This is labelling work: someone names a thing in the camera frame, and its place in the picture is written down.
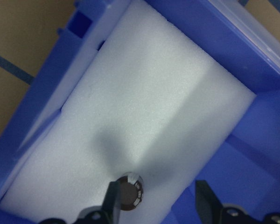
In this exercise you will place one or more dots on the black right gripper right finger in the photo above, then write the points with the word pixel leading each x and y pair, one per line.
pixel 211 211

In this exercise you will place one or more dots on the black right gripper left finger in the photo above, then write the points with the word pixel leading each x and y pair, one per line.
pixel 107 213

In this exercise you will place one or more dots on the dark brown capacitor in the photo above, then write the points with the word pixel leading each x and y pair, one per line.
pixel 131 191

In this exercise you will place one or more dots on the blue plastic bin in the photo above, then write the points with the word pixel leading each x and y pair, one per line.
pixel 244 170

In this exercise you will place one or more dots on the white foam pad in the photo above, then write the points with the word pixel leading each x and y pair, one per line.
pixel 151 102

